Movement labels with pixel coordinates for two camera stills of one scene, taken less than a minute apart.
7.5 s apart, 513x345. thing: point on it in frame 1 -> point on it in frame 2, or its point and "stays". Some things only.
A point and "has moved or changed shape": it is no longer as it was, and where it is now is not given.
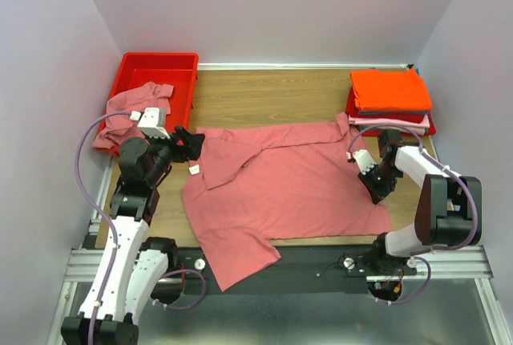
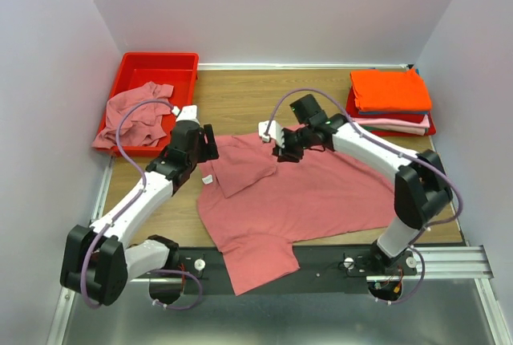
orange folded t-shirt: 375,90 stays
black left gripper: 181,144 -> 202,143
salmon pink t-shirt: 247,188 has moved or changed shape
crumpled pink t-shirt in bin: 119,127 stays
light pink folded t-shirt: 421,123 stays
